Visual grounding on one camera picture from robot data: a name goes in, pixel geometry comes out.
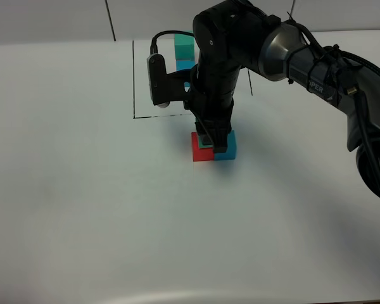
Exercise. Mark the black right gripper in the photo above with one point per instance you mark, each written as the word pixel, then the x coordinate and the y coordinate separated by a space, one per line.
pixel 212 88

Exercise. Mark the red cube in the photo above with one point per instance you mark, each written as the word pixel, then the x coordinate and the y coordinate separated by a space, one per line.
pixel 200 154

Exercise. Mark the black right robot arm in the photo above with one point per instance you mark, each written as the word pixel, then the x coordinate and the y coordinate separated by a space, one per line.
pixel 234 34

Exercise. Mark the blue template cube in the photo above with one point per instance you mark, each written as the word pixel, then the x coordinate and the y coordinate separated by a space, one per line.
pixel 185 68

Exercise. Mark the green template cube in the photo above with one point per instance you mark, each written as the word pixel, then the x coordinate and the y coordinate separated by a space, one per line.
pixel 184 47

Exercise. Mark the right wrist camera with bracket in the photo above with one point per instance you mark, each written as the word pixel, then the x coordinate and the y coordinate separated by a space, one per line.
pixel 167 87

